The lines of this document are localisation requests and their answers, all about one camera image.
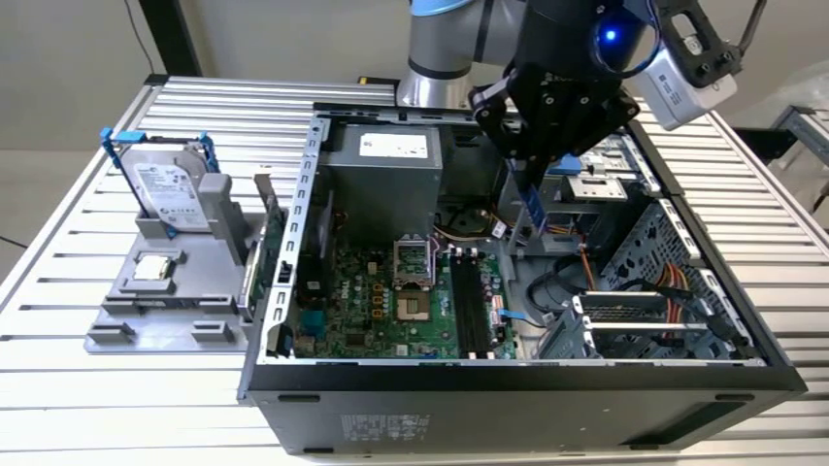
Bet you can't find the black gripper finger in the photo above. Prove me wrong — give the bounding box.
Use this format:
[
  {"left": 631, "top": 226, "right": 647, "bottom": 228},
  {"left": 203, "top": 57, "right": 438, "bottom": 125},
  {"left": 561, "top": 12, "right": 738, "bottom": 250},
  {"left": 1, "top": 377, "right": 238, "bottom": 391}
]
[
  {"left": 470, "top": 82, "right": 537, "bottom": 169},
  {"left": 535, "top": 94, "right": 642, "bottom": 169}
]

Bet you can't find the RAM stick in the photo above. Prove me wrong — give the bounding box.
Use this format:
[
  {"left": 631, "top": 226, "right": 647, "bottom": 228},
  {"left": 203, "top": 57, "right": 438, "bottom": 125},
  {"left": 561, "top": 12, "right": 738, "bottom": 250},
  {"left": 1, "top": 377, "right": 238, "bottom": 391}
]
[{"left": 510, "top": 157, "right": 551, "bottom": 244}]

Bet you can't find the black RAM slot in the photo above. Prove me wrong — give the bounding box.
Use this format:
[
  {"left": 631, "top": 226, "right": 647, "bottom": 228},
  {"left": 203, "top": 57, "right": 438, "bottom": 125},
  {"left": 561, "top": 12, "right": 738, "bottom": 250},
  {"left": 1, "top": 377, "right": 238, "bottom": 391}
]
[
  {"left": 465, "top": 248, "right": 489, "bottom": 360},
  {"left": 458, "top": 248, "right": 481, "bottom": 360},
  {"left": 450, "top": 248, "right": 473, "bottom": 360}
]

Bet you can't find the blue plastic drive latch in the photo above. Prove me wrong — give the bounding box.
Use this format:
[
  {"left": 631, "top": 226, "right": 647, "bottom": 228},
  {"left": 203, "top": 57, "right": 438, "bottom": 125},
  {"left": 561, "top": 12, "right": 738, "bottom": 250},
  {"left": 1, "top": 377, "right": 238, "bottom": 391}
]
[{"left": 502, "top": 119, "right": 582, "bottom": 177}]

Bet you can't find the grey metal drive cage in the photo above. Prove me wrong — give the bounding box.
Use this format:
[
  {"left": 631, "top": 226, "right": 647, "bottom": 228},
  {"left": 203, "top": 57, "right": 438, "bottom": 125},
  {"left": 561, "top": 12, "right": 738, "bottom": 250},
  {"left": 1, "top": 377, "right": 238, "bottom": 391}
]
[{"left": 502, "top": 123, "right": 649, "bottom": 256}]

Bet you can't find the grey power supply unit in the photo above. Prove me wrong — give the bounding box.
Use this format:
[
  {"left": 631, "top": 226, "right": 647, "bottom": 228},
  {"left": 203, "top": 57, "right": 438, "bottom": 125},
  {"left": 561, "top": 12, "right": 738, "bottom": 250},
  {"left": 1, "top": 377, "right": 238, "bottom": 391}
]
[{"left": 320, "top": 123, "right": 446, "bottom": 244}]

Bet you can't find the clear plastic wrap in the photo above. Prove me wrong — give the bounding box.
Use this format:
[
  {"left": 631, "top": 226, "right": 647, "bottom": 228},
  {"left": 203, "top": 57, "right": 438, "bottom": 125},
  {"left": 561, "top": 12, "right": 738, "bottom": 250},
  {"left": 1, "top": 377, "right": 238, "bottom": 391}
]
[{"left": 773, "top": 62, "right": 829, "bottom": 113}]

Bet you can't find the metal socket cover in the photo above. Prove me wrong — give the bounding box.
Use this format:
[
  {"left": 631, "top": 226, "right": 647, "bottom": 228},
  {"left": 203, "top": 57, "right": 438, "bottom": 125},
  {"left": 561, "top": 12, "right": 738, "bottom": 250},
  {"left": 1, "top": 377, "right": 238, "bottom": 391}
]
[{"left": 393, "top": 232, "right": 434, "bottom": 287}]

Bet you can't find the black case fan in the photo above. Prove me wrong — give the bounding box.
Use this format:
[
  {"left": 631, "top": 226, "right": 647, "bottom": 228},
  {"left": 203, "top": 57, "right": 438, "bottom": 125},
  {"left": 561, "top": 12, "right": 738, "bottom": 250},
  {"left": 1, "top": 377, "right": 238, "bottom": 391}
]
[{"left": 300, "top": 191, "right": 336, "bottom": 292}]

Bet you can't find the metal disk bay cage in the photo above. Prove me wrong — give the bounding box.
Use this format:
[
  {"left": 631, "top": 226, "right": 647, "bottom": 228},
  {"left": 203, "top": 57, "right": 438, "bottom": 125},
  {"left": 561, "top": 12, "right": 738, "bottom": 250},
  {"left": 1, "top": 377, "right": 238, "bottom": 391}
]
[{"left": 537, "top": 288, "right": 746, "bottom": 361}]

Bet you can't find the CPU socket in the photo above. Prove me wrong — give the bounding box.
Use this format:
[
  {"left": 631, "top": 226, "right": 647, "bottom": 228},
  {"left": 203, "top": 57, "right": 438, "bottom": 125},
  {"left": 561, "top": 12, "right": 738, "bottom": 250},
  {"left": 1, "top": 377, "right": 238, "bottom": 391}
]
[{"left": 391, "top": 288, "right": 434, "bottom": 324}]

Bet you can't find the green graphics card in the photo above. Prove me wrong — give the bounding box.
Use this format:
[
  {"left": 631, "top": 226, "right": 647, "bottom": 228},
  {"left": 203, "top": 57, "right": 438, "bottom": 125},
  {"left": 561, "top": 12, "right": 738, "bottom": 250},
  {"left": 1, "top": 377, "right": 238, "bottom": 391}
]
[{"left": 236, "top": 172, "right": 290, "bottom": 316}]

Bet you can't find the green motherboard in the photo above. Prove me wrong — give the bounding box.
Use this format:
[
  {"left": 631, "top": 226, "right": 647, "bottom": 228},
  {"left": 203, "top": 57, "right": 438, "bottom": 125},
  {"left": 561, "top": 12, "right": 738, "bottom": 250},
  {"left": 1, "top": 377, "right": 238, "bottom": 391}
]
[{"left": 290, "top": 208, "right": 523, "bottom": 363}]

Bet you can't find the hard disk in blue carrier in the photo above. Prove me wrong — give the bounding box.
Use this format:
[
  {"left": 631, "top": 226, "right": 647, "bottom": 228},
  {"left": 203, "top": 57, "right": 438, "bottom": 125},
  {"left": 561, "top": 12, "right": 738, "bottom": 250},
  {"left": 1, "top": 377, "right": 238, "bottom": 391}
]
[{"left": 100, "top": 124, "right": 219, "bottom": 239}]

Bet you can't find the grey parts rack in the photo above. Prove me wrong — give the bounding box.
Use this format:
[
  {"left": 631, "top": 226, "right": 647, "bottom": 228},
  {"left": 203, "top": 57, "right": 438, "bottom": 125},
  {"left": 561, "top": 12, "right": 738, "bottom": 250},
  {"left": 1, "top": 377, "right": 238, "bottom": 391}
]
[{"left": 83, "top": 172, "right": 274, "bottom": 355}]

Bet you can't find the black open PC case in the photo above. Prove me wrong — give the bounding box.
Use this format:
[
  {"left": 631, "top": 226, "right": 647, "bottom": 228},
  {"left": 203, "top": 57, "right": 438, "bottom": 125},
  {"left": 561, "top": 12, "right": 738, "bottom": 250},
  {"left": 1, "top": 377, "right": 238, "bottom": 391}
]
[{"left": 236, "top": 101, "right": 808, "bottom": 457}]

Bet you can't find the silver CPU chip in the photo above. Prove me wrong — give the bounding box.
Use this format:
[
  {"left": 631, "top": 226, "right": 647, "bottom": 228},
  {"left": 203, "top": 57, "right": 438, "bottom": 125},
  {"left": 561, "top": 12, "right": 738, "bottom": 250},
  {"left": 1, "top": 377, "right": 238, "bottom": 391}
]
[{"left": 132, "top": 254, "right": 172, "bottom": 281}]

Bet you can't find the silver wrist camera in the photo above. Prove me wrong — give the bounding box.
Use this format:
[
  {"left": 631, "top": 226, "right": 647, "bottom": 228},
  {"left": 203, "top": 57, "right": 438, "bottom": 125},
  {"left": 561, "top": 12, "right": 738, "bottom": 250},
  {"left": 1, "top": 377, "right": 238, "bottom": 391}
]
[{"left": 626, "top": 48, "right": 740, "bottom": 132}]

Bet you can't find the black wrist coupling blue ring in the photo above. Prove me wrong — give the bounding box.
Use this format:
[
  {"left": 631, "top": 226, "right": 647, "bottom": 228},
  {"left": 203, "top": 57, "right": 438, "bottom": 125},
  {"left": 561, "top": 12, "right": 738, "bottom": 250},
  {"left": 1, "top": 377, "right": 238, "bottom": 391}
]
[{"left": 521, "top": 0, "right": 656, "bottom": 82}]

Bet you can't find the black bracketed wrist camera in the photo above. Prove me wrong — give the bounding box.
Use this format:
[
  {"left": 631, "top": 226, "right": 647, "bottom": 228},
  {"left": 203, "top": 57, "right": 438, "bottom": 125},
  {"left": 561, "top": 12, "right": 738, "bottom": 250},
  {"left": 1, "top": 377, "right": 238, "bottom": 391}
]
[{"left": 657, "top": 0, "right": 744, "bottom": 91}]

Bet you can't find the white yellow black wire bundle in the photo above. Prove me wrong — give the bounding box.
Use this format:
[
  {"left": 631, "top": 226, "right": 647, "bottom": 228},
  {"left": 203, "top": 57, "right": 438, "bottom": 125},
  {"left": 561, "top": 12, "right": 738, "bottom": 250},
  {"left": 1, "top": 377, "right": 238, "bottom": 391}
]
[{"left": 431, "top": 206, "right": 513, "bottom": 244}]

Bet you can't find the grey aluminium side frame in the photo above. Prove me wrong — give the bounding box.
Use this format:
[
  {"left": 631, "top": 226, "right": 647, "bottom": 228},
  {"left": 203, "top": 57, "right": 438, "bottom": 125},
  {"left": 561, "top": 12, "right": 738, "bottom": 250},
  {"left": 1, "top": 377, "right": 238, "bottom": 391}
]
[{"left": 766, "top": 104, "right": 829, "bottom": 215}]

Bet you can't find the orange red yellow wire bundle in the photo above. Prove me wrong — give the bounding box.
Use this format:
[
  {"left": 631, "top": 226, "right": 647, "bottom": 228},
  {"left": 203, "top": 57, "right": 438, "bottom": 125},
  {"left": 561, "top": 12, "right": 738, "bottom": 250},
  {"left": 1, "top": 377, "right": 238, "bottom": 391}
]
[
  {"left": 657, "top": 264, "right": 706, "bottom": 327},
  {"left": 546, "top": 220, "right": 598, "bottom": 293}
]

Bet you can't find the thick black cable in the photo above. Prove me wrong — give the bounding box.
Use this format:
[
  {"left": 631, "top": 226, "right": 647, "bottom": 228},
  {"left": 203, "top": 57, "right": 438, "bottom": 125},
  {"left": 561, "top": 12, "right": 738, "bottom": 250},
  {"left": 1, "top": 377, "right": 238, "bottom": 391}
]
[{"left": 527, "top": 264, "right": 589, "bottom": 336}]

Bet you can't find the black vertical post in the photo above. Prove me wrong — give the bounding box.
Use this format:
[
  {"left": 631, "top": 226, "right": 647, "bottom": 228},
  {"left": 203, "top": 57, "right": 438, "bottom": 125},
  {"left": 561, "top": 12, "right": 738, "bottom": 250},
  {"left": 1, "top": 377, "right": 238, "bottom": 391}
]
[{"left": 139, "top": 0, "right": 203, "bottom": 78}]

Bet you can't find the thin black wall cable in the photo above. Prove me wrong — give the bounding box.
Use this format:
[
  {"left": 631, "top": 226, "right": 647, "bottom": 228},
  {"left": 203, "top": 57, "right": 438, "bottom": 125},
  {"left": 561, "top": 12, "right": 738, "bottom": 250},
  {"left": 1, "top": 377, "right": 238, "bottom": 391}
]
[{"left": 124, "top": 0, "right": 156, "bottom": 74}]

